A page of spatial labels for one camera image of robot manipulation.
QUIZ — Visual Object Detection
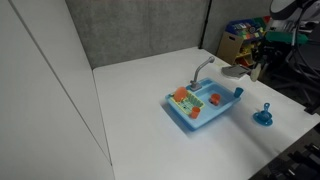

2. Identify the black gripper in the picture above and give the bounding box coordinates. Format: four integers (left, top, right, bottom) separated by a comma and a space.
253, 44, 283, 65

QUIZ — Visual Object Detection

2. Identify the cream detergent bottle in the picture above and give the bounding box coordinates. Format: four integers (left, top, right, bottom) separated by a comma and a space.
250, 63, 261, 82

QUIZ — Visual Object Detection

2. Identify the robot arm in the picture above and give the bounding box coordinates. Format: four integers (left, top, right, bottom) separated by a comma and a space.
253, 0, 320, 65

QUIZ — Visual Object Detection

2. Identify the green cloth on chair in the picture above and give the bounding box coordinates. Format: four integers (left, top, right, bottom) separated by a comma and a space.
265, 31, 308, 44

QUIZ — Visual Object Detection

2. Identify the wooden toy shelf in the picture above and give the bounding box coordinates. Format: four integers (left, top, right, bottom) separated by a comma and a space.
217, 16, 270, 67

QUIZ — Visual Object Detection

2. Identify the grey metal mounting plate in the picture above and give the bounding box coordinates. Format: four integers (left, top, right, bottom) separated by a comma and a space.
221, 64, 251, 79

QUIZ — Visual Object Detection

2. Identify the blue toy cup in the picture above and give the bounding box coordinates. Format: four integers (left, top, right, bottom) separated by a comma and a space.
234, 87, 244, 98

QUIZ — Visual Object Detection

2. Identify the small blue cup with spoon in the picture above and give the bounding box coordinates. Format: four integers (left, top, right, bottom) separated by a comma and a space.
259, 103, 270, 122

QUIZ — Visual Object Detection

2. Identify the blue toy sink basin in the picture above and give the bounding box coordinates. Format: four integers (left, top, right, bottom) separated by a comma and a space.
165, 78, 241, 131

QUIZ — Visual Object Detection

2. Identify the orange mug in basin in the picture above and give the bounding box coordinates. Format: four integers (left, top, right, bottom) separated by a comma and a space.
210, 93, 221, 106

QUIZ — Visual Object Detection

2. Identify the black tripod pole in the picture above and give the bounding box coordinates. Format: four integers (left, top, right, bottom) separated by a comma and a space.
198, 0, 213, 49

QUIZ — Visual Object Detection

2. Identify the grey toy faucet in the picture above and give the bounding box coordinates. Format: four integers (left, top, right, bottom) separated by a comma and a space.
190, 56, 215, 91

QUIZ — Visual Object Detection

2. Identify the yellow green dish rack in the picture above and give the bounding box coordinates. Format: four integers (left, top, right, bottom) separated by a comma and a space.
168, 91, 205, 115

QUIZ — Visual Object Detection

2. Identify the orange cup in rack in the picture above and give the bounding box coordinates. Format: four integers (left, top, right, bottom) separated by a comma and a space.
190, 106, 201, 119

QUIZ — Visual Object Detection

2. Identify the orange toy plate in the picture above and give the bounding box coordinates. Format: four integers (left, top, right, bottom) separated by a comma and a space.
174, 87, 187, 102

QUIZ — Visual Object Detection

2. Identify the black equipment at table edge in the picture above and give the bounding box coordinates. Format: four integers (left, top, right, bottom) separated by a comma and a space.
249, 124, 320, 180

